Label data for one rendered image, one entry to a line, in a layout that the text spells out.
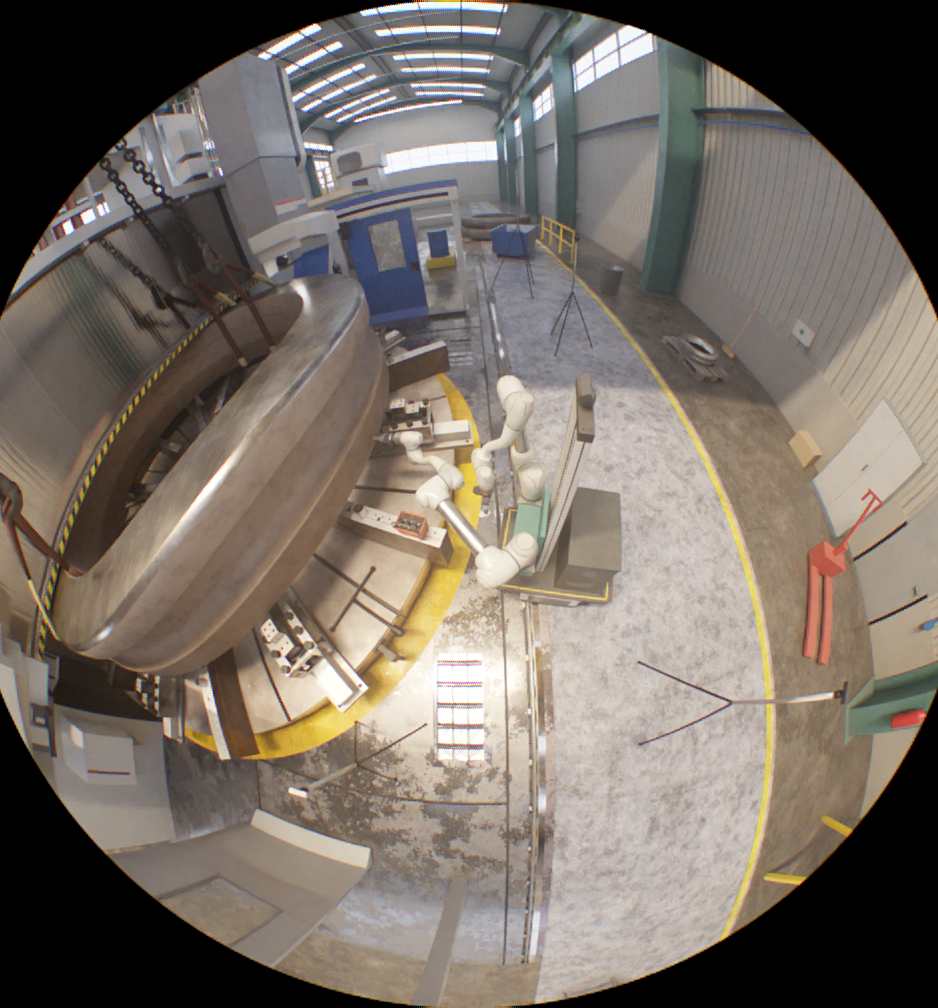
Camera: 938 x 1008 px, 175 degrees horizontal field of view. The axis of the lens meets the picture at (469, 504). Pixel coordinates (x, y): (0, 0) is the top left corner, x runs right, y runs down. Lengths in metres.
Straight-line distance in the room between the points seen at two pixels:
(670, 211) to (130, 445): 11.94
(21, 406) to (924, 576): 10.00
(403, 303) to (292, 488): 5.19
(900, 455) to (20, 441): 9.27
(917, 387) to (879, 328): 1.00
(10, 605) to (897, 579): 9.81
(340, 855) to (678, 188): 12.22
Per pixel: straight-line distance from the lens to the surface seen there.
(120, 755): 4.43
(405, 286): 6.47
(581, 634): 2.63
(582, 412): 1.15
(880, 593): 6.06
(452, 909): 2.91
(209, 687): 2.93
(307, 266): 7.70
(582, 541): 1.90
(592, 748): 2.74
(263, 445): 1.64
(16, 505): 3.56
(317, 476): 2.07
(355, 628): 2.47
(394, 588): 2.42
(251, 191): 5.52
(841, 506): 5.64
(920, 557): 5.79
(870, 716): 5.43
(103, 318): 4.75
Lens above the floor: 2.52
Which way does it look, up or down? 59 degrees down
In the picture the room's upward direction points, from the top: 10 degrees counter-clockwise
